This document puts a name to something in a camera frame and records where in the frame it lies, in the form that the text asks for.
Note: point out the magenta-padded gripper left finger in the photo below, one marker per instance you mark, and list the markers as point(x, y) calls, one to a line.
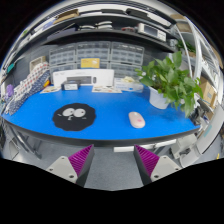
point(75, 166)

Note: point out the green plant in white pot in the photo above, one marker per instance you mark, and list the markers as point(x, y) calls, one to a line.
point(166, 80)

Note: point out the wide cartoon sticker sheet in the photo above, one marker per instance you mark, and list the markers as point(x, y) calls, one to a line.
point(106, 89)

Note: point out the grey drawer organiser cabinet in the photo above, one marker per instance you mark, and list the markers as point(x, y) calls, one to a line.
point(126, 53)
point(62, 55)
point(104, 65)
point(61, 67)
point(93, 50)
point(123, 69)

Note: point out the white and blue tissue box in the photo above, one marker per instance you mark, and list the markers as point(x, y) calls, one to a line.
point(128, 86)

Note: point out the small orange object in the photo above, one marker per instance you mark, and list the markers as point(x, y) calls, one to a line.
point(46, 83)

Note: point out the black round googly-eyed mouse pad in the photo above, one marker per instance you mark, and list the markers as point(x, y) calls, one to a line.
point(75, 123)

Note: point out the small cartoon sticker sheet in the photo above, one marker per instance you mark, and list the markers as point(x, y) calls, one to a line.
point(50, 89)

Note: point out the small black box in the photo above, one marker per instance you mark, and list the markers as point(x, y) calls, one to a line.
point(70, 86)

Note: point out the white metal rack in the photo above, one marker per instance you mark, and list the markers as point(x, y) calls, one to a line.
point(199, 50)

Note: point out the patterned fabric pile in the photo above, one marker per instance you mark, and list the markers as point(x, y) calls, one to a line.
point(30, 86)

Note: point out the small purple object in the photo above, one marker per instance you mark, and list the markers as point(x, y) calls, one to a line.
point(9, 90)

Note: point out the long white keyboard box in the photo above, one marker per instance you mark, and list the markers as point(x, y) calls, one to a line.
point(101, 75)

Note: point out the dark overhead shelf unit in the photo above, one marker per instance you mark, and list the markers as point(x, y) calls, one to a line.
point(100, 33)

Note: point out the white framed box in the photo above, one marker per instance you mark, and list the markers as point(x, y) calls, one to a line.
point(37, 63)

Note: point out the yellow card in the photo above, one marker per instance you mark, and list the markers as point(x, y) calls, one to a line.
point(90, 63)

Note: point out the pink computer mouse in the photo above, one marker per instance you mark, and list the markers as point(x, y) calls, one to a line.
point(136, 120)

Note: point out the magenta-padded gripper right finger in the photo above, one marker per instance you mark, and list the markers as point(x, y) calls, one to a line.
point(153, 166)

